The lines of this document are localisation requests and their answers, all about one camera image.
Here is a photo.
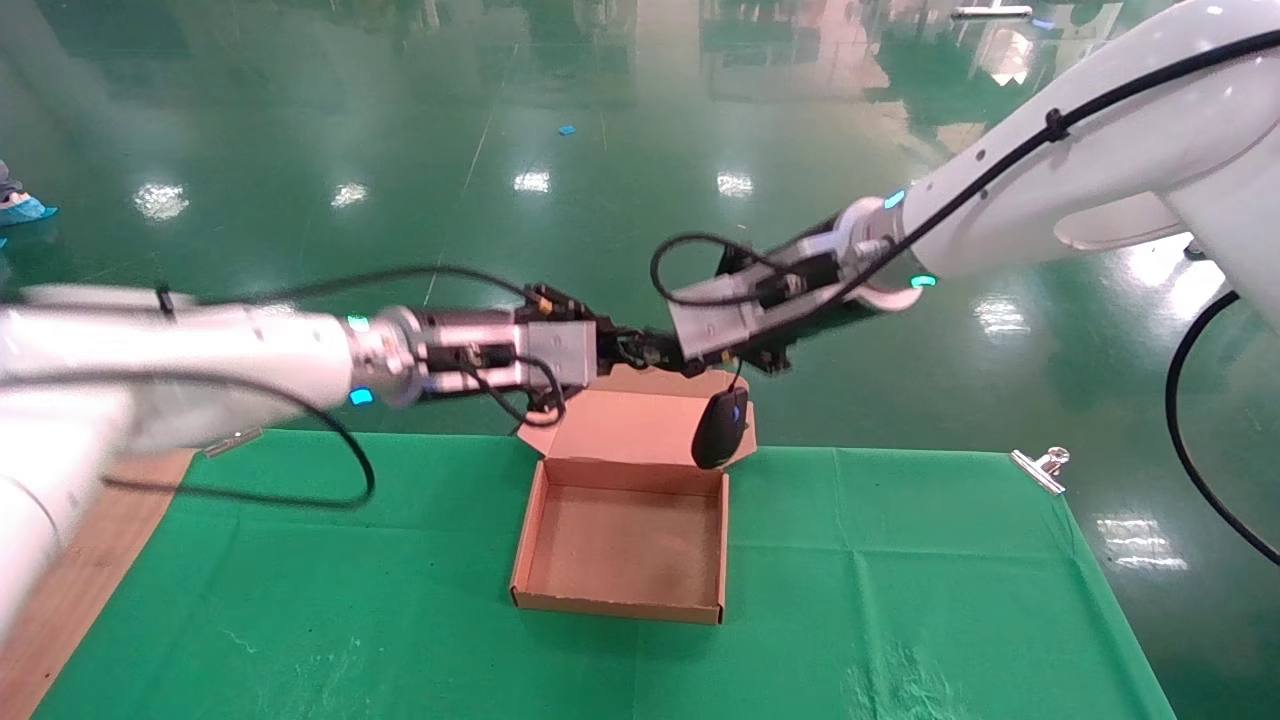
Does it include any green table cloth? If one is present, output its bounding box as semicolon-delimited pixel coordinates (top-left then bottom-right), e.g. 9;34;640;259
30;430;1179;720

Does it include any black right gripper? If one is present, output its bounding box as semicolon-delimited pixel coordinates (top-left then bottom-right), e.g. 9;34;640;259
714;240;797;378

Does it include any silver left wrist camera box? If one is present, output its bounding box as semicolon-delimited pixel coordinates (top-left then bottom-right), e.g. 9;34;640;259
513;320;601;391

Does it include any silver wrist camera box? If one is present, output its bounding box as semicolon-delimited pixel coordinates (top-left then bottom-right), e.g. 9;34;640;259
513;320;601;391
667;283;801;363

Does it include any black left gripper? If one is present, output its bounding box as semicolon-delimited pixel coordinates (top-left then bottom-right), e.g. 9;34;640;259
596;312;703;382

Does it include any thick black cable loop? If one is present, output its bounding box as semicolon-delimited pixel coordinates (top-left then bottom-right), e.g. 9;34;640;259
1164;290;1280;567

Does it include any black wired computer mouse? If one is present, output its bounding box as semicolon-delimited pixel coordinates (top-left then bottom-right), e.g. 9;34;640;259
691;358;752;471

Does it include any blue shoe cover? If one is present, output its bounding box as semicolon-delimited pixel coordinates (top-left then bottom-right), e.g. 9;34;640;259
0;193;58;226

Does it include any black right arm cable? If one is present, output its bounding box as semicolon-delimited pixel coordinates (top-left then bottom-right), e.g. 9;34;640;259
650;30;1280;306

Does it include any open brown cardboard box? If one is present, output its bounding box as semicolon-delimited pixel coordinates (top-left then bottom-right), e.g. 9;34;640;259
510;365;758;627

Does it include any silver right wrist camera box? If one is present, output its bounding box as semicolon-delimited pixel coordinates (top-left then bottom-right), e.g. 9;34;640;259
667;283;801;363

